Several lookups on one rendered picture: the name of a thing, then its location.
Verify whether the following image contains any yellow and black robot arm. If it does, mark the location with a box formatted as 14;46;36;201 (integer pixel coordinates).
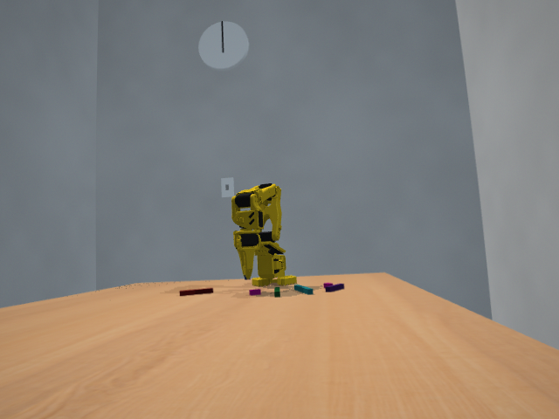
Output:
231;183;297;286

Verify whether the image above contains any turquoise rod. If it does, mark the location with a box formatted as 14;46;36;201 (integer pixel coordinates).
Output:
294;285;314;295

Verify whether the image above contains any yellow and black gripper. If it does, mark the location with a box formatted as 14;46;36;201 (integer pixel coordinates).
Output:
233;229;286;279

